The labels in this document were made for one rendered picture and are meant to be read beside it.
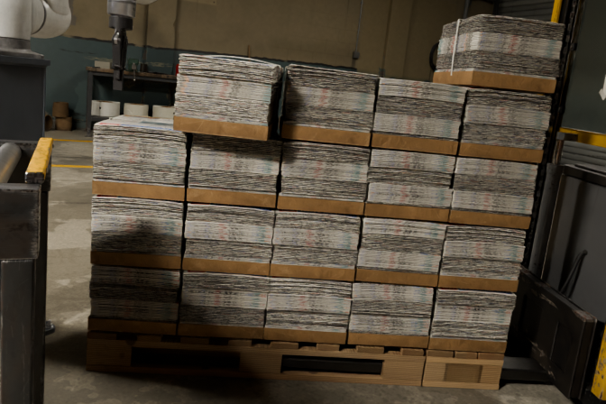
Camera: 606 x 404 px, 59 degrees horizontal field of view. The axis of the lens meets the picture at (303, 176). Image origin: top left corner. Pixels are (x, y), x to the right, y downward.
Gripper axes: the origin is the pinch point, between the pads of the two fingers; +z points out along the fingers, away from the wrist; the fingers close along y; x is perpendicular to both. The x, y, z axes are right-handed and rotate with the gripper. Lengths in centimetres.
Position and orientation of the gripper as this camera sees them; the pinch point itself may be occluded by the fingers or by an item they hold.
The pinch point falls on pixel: (118, 79)
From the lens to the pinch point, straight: 192.6
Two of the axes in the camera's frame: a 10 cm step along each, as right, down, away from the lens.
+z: -1.1, 9.8, 1.8
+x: -9.9, -0.9, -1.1
